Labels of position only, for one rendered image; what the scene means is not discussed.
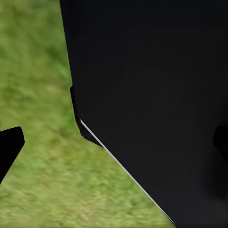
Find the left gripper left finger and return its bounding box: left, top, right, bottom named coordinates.
left=0, top=126, right=25, bottom=184

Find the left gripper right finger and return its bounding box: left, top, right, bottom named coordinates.
left=213, top=126, right=228, bottom=165

